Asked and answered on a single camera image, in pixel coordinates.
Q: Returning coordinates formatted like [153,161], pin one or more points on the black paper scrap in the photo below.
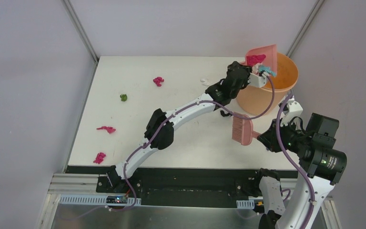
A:
[224,113]

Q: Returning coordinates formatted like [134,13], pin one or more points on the right white cable duct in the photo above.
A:
[245,204]

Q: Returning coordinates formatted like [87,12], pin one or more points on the pink dustpan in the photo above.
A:
[271,55]

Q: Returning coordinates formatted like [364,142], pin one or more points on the left white cable duct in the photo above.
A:
[96,200]

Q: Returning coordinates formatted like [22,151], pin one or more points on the pink hand brush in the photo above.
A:
[243,130]

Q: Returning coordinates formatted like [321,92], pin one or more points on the white cable duct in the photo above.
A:
[96,200]
[245,204]

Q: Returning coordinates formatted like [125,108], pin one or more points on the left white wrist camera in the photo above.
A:
[258,80]

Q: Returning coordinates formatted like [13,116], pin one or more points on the left circuit board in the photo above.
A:
[116,200]

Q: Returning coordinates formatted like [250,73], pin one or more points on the cyan paper scrap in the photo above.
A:
[268,70]

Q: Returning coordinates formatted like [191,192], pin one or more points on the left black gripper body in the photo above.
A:
[244,70]

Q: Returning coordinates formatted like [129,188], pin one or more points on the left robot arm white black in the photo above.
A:
[160,129]

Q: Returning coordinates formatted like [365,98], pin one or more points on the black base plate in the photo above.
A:
[178,187]

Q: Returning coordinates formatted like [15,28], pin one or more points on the magenta paper scrap left edge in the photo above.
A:
[108,129]

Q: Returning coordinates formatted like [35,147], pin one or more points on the right circuit board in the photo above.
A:
[258,205]

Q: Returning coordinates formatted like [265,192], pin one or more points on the green paper scrap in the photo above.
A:
[123,97]

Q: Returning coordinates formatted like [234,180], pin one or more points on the circuit board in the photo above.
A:
[258,205]
[116,200]

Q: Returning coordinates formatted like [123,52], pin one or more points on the orange plastic bucket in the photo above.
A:
[256,100]

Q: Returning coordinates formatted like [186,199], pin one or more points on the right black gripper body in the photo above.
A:
[290,137]

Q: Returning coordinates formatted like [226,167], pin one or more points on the white paper scrap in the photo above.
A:
[255,68]
[205,81]

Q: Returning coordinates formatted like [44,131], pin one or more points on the magenta paper scrap top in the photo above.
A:
[158,81]

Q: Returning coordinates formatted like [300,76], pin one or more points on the aluminium frame rail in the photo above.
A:
[73,184]

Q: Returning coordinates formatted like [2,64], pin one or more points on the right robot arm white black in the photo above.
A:
[319,168]

